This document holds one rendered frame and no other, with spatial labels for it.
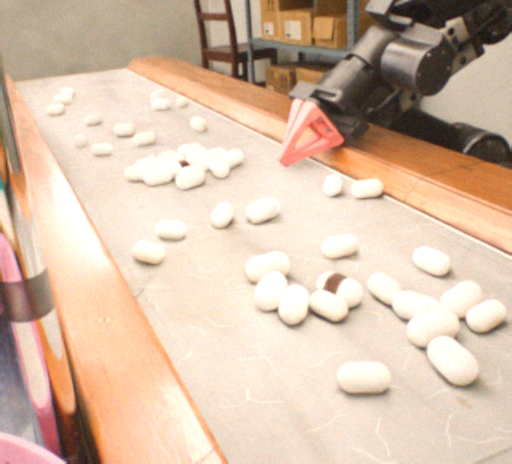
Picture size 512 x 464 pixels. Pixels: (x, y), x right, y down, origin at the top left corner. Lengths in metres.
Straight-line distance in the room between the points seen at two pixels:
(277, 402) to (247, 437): 0.03
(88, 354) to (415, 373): 0.20
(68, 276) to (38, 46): 4.72
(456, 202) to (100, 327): 0.35
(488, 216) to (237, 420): 0.32
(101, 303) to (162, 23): 5.04
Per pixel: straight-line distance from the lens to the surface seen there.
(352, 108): 0.71
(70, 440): 0.35
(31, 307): 0.30
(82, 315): 0.43
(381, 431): 0.35
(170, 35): 5.46
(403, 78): 0.71
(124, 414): 0.34
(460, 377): 0.38
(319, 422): 0.36
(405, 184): 0.65
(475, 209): 0.59
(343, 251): 0.52
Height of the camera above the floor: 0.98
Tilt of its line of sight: 22 degrees down
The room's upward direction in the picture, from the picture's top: 4 degrees counter-clockwise
